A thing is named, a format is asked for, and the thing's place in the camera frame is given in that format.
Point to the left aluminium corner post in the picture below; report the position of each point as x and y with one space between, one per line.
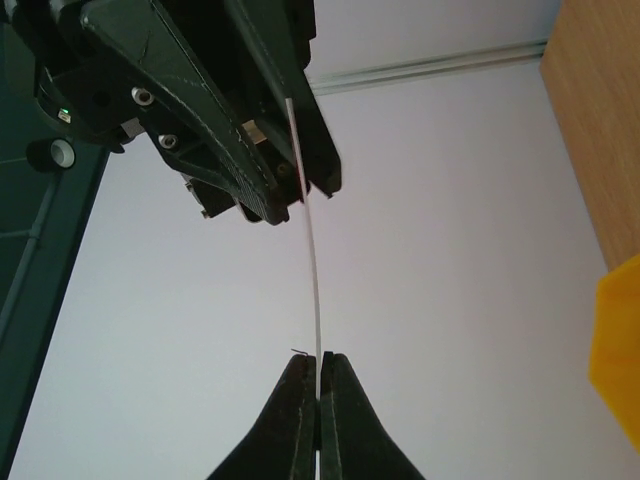
449 64

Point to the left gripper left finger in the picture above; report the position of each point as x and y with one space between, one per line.
281 442

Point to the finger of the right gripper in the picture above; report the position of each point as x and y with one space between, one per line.
274 42

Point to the red card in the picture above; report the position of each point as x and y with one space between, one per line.
310 241

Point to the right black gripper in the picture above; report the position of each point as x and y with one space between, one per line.
219 87

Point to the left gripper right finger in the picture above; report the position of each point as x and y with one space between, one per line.
353 442

